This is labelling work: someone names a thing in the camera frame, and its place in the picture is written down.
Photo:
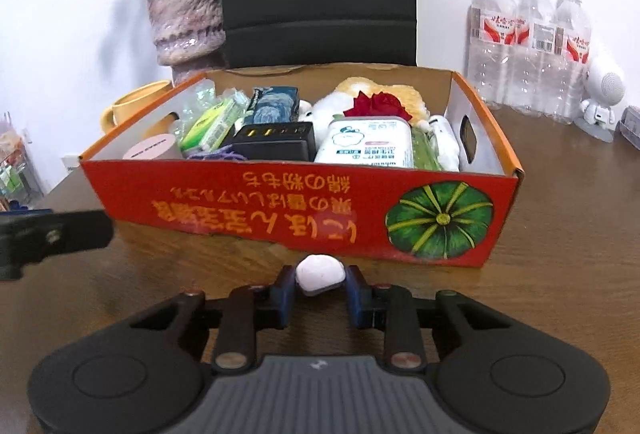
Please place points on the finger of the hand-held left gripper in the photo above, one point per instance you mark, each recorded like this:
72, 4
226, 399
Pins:
60, 234

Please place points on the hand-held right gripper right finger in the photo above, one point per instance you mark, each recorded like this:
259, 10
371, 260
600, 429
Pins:
356, 299

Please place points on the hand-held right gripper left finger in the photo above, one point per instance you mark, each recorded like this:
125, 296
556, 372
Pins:
286, 299

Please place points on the white rounded small case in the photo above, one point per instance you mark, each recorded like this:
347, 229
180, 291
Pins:
320, 274

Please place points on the red cardboard box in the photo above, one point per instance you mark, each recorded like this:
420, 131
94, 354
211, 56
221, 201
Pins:
300, 204

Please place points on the pink round jar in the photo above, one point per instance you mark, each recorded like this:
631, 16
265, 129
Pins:
150, 147

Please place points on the white plastic cotton box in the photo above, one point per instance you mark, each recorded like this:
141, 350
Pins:
365, 144

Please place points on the black multi-port charger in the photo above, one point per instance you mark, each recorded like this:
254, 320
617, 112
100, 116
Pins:
270, 142

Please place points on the purple cloth pouch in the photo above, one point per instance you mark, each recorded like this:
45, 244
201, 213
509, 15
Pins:
220, 155

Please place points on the yellow-green packet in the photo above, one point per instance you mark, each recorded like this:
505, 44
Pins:
207, 127

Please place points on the blue painting print tissue pack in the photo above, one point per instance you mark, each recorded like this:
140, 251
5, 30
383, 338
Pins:
272, 107

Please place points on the iridescent plastic bag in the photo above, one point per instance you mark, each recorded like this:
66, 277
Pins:
200, 99

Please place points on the red artificial rose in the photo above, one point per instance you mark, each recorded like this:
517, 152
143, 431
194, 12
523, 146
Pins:
380, 104

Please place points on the white and tan plush alpaca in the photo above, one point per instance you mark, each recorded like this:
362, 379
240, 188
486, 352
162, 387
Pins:
360, 87

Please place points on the yellow mug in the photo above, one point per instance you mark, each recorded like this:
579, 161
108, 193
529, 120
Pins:
130, 107

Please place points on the purple ceramic vase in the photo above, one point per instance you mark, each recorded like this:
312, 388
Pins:
185, 14

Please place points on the clear water bottle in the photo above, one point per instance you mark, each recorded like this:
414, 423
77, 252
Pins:
572, 64
532, 59
492, 49

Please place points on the small printed tin box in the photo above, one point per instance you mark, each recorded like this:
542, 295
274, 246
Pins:
631, 124

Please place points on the white robot figure speaker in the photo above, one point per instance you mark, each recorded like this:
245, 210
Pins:
605, 84

